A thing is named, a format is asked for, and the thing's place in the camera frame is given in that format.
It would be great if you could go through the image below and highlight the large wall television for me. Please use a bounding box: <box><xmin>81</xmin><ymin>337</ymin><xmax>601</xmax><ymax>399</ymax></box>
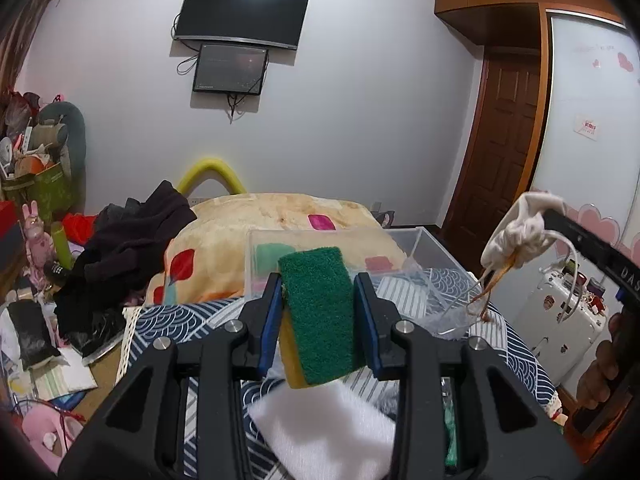
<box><xmin>174</xmin><ymin>0</ymin><xmax>309</xmax><ymax>50</ymax></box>

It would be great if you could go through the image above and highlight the brown wooden door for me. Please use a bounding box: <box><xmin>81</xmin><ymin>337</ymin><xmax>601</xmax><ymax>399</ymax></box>
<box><xmin>442</xmin><ymin>51</ymin><xmax>540</xmax><ymax>275</ymax></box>

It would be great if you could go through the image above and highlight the pink bunny figure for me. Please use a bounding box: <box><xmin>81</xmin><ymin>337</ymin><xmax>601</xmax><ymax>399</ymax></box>
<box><xmin>22</xmin><ymin>200</ymin><xmax>55</xmax><ymax>289</ymax></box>

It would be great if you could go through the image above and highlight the green knit cloth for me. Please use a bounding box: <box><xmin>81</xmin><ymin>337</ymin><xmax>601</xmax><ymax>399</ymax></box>
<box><xmin>440</xmin><ymin>377</ymin><xmax>459</xmax><ymax>471</ymax></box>

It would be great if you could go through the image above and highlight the person's right hand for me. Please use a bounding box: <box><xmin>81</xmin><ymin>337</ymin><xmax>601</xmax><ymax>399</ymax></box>
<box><xmin>577</xmin><ymin>312</ymin><xmax>624</xmax><ymax>410</ymax></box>

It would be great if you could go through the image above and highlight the pink slipper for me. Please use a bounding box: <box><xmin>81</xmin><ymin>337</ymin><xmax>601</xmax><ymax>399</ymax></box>
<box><xmin>22</xmin><ymin>404</ymin><xmax>84</xmax><ymax>474</ymax></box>

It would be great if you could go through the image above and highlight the black clothes pile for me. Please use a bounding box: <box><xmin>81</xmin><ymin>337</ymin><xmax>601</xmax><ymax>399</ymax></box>
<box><xmin>53</xmin><ymin>181</ymin><xmax>196</xmax><ymax>358</ymax></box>

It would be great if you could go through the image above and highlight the green gift bag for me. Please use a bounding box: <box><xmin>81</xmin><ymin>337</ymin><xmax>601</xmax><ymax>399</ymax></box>
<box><xmin>1</xmin><ymin>164</ymin><xmax>77</xmax><ymax>224</ymax></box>

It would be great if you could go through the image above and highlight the orange floral blanket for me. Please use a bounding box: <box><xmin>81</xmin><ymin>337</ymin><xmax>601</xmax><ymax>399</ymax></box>
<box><xmin>145</xmin><ymin>193</ymin><xmax>406</xmax><ymax>306</ymax></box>

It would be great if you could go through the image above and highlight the clear plastic storage box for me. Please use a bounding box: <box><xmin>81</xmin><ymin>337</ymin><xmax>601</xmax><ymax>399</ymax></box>
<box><xmin>244</xmin><ymin>228</ymin><xmax>465</xmax><ymax>316</ymax></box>

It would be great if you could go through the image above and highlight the grey green plush toy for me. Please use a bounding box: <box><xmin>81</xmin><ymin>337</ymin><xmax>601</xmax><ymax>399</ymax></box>
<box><xmin>29</xmin><ymin>101</ymin><xmax>87</xmax><ymax>181</ymax></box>

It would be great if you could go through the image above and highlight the blue white patterned tablecloth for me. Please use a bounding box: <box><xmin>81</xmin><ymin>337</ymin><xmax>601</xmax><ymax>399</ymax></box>
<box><xmin>115</xmin><ymin>266</ymin><xmax>564</xmax><ymax>480</ymax></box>

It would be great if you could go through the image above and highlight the white sliding wardrobe door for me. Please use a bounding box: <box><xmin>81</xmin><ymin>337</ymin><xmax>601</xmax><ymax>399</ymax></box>
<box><xmin>532</xmin><ymin>10</ymin><xmax>639</xmax><ymax>260</ymax></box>

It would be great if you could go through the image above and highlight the green yellow scrub sponge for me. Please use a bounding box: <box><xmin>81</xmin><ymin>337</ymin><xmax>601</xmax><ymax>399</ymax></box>
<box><xmin>278</xmin><ymin>247</ymin><xmax>364</xmax><ymax>389</ymax></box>

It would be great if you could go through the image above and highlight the red box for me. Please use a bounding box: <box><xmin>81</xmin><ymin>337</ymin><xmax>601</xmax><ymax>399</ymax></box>
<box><xmin>0</xmin><ymin>200</ymin><xmax>18</xmax><ymax>237</ymax></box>

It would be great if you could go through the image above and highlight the clear plastic bag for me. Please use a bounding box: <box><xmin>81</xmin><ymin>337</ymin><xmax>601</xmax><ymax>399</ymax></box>
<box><xmin>398</xmin><ymin>268</ymin><xmax>483</xmax><ymax>339</ymax></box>

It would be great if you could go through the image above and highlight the yellow foam tube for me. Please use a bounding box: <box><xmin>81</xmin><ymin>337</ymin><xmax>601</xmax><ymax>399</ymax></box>
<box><xmin>175</xmin><ymin>157</ymin><xmax>246</xmax><ymax>196</ymax></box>

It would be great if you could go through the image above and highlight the white drawstring pouch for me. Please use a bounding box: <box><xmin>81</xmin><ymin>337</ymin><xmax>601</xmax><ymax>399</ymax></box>
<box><xmin>469</xmin><ymin>191</ymin><xmax>579</xmax><ymax>323</ymax></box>

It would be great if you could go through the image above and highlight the white foam block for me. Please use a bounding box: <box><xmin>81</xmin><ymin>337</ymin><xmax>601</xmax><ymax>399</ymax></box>
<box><xmin>247</xmin><ymin>380</ymin><xmax>395</xmax><ymax>479</ymax></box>

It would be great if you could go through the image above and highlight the small wall monitor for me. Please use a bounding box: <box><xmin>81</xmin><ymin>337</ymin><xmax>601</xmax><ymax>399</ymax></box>
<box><xmin>192</xmin><ymin>44</ymin><xmax>269</xmax><ymax>96</ymax></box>

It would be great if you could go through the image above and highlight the white suitcase with stickers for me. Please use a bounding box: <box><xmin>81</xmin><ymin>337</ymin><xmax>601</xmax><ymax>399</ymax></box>
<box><xmin>514</xmin><ymin>259</ymin><xmax>608</xmax><ymax>386</ymax></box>

